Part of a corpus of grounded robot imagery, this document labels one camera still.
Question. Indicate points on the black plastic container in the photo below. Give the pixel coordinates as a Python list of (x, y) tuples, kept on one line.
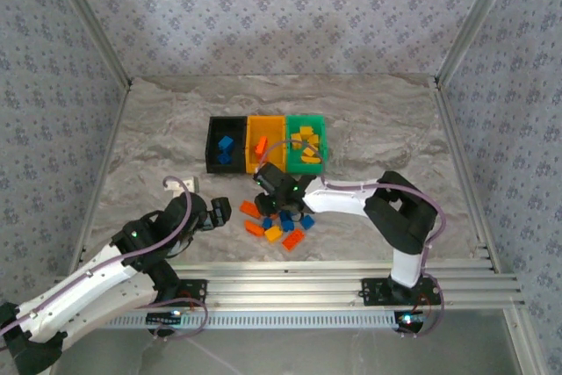
[(239, 146)]

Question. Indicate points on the aluminium upright frame post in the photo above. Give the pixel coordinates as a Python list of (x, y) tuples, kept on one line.
[(94, 19), (475, 19)]

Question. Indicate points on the yellow lego brick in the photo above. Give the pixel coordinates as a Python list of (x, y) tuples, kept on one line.
[(313, 140), (311, 159), (308, 152), (273, 233), (297, 141), (306, 131)]

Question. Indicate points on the aluminium lower frame leg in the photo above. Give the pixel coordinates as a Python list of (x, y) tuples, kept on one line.
[(527, 351)]

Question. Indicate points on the orange plastic container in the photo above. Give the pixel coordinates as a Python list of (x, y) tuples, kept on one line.
[(274, 127)]

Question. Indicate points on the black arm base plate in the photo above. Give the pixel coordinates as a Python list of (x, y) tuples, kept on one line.
[(197, 289), (371, 291)]

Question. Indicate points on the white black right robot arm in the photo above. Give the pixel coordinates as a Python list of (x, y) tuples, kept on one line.
[(342, 199)]

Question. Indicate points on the aluminium table side rail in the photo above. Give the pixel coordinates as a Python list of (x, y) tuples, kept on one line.
[(104, 173), (460, 151)]

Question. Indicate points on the green plastic container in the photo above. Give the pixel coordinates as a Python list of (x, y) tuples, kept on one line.
[(292, 166)]

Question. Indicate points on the wide aluminium mounting rail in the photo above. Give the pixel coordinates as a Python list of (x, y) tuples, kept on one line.
[(285, 287)]

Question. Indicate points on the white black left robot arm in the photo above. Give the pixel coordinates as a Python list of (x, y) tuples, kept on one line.
[(88, 287)]

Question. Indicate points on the small black controller board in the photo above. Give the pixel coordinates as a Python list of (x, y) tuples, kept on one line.
[(162, 318), (408, 320)]

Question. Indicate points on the grey metal bottom panel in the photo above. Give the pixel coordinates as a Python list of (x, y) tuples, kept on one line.
[(307, 353)]

